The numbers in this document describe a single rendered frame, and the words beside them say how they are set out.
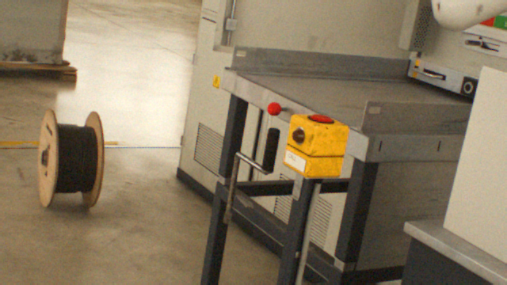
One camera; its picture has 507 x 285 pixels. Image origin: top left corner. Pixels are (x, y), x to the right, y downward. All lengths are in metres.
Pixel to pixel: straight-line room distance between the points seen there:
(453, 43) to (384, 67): 0.21
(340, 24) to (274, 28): 0.21
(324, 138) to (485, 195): 0.29
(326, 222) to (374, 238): 1.07
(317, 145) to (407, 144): 0.35
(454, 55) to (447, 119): 0.56
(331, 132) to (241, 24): 1.09
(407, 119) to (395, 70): 0.72
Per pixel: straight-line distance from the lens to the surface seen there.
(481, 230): 1.39
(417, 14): 2.28
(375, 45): 2.49
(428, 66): 2.36
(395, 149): 1.64
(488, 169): 1.37
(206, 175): 3.52
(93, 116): 3.24
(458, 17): 1.75
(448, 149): 1.75
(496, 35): 2.16
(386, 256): 1.78
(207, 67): 3.52
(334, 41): 2.46
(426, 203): 1.80
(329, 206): 2.77
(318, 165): 1.38
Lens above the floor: 1.20
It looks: 15 degrees down
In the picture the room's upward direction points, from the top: 10 degrees clockwise
